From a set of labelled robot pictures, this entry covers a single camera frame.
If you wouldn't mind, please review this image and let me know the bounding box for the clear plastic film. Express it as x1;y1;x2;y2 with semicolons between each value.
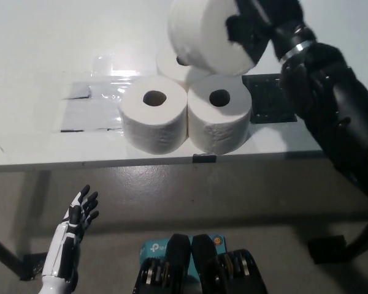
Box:
90;54;159;100

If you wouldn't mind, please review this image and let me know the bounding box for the white toilet paper roll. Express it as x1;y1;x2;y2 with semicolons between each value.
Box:
167;0;264;76
120;75;188;156
186;73;253;154
155;45;215;91

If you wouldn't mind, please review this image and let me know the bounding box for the clear plastic sheet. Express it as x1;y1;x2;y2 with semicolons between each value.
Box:
60;81;126;133

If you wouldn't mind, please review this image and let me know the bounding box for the black tape patch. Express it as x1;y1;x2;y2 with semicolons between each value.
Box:
241;73;298;125

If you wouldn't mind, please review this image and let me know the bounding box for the teal router box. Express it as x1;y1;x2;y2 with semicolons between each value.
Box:
139;234;228;282

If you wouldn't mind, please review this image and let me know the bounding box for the small black edge clip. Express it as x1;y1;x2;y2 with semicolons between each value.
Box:
192;154;218;163

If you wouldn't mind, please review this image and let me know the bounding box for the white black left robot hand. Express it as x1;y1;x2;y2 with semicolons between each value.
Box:
42;184;99;282

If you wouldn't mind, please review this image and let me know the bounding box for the black diagonal table leg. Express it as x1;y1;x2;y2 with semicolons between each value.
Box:
0;229;24;281
349;214;368;261

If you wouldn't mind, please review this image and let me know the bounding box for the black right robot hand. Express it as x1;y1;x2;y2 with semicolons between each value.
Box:
225;0;305;67

